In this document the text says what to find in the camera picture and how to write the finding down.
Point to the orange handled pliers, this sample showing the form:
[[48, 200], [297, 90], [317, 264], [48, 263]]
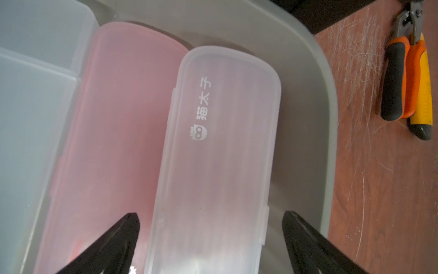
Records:
[[402, 76]]

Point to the clear rectangular pencil case barcode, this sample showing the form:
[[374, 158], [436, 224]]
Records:
[[43, 48]]

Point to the grey plastic storage tray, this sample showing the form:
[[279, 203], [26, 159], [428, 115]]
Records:
[[302, 179]]

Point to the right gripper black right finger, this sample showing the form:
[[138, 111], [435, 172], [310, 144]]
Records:
[[312, 253]]

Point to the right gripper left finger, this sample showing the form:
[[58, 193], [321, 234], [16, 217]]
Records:
[[112, 253]]

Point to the pink pencil case with label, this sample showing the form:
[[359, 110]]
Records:
[[110, 162]]

